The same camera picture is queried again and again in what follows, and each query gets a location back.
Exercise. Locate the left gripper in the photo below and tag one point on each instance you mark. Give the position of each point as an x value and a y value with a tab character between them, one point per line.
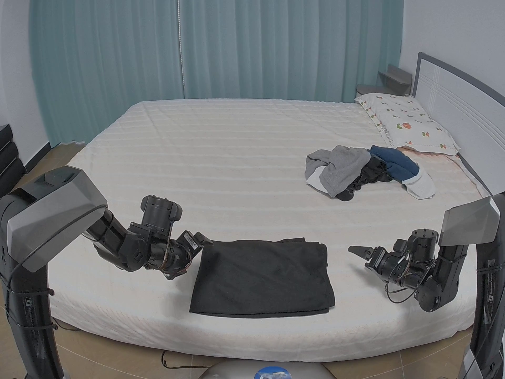
189	247

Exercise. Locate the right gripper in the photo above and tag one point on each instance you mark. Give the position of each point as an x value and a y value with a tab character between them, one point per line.
384	265

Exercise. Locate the black T-shirt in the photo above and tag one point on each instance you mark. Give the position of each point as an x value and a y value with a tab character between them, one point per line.
264	278

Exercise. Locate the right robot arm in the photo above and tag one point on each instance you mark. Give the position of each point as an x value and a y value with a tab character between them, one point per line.
469	223

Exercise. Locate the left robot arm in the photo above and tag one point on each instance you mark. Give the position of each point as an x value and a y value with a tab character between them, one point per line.
55	211

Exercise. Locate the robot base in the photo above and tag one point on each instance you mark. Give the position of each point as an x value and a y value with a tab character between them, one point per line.
236	371

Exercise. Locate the pile of clothes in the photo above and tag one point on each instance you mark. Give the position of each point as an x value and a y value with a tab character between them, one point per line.
343	172

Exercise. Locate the bed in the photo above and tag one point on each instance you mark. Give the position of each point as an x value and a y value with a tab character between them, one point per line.
236	172

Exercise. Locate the white printed pillow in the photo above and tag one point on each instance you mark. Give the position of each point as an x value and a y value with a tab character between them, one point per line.
410	124

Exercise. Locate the grey bedside table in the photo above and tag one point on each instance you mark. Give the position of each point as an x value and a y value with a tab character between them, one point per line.
382	85

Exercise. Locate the black chest of drawers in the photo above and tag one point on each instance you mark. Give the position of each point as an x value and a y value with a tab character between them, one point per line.
10	160

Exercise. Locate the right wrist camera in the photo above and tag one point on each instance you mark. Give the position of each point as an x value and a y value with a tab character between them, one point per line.
400	246

